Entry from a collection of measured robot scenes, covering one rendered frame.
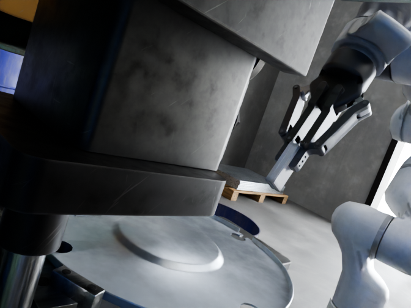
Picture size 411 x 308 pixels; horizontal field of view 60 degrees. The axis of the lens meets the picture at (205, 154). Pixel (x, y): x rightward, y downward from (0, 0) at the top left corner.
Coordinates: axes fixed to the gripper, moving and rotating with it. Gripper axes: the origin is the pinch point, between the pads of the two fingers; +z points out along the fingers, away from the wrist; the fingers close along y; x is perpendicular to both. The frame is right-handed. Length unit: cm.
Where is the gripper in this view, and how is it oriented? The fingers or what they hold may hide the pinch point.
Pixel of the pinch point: (285, 166)
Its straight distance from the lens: 52.9
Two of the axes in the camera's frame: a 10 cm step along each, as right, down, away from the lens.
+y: -6.6, -3.2, 6.8
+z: -5.8, 7.9, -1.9
